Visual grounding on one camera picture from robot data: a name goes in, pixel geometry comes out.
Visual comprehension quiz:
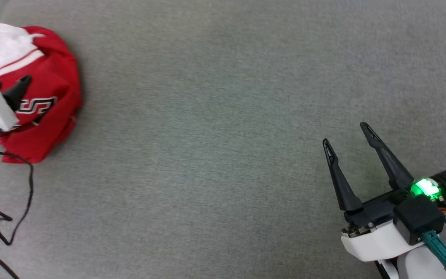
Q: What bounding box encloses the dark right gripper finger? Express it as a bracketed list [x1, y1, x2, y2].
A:
[360, 122, 415, 190]
[322, 138, 364, 212]

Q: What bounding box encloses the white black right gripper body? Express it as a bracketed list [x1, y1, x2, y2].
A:
[341, 170, 446, 262]

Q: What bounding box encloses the red white sports jersey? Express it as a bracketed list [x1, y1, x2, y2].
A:
[0, 22, 83, 164]

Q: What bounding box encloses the grey fabric sofa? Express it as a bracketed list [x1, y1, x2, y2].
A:
[0, 0, 446, 279]

